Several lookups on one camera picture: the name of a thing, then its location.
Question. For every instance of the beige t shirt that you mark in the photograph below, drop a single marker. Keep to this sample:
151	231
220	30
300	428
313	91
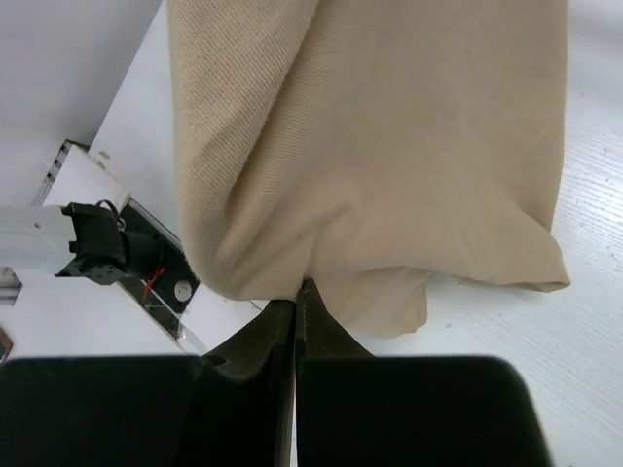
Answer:
366	145

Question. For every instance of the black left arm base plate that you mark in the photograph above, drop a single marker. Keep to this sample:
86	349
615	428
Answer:
169	285

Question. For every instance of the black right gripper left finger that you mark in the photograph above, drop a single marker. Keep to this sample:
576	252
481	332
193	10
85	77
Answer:
229	407

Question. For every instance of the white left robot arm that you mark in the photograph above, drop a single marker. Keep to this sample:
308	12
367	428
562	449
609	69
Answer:
78	240

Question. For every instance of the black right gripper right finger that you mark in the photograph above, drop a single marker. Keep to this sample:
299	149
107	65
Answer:
357	409

